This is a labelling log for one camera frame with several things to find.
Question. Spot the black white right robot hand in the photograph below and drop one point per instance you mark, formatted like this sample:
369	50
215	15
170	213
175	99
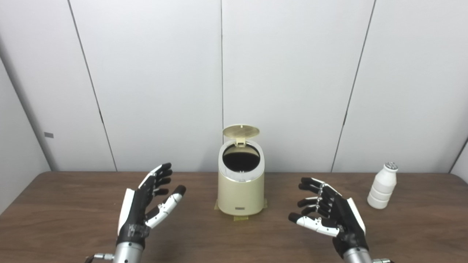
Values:
345	219

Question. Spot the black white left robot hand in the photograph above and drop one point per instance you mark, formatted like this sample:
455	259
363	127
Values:
135	212

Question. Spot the small white plastic bottle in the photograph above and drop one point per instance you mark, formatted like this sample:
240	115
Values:
382	190

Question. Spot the cream-colored bin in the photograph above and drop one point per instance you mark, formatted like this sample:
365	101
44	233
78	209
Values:
240	195

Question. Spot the round cream bin lid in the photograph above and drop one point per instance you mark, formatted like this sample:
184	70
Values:
241	130

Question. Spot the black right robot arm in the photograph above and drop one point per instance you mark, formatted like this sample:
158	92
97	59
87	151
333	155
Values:
357	256

